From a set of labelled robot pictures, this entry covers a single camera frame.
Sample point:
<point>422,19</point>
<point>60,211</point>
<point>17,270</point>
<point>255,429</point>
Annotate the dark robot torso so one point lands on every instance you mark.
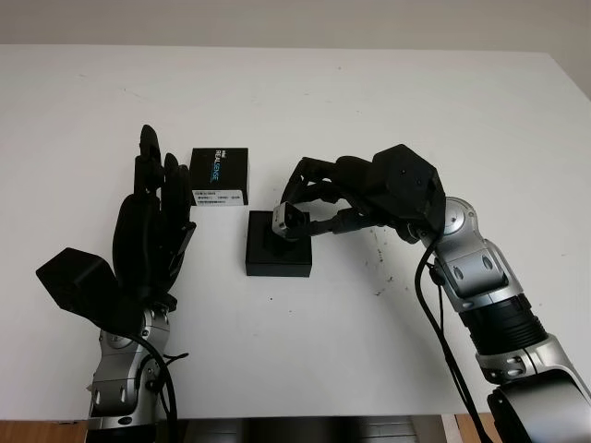
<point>314,429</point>

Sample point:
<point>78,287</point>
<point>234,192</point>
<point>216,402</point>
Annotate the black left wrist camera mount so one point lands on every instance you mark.
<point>74,281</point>

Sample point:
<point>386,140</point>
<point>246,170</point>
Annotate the black printed RealSense box lid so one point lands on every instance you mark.
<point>219,168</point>

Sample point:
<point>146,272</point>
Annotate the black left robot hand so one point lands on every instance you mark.
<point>143,235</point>

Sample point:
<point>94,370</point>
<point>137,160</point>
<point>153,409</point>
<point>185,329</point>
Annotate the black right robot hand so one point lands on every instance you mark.
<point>355,180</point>

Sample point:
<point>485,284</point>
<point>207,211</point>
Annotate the black box base foam insert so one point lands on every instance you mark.
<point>277,263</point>

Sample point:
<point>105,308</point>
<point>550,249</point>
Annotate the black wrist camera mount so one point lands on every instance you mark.
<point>74,281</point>
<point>406,184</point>

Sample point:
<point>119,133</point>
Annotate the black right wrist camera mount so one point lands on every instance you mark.
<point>406,184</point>

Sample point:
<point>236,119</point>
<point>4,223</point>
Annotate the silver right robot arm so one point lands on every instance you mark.
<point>480,277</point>

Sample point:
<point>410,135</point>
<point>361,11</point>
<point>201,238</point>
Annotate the small silver depth camera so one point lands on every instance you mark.
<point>288,220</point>

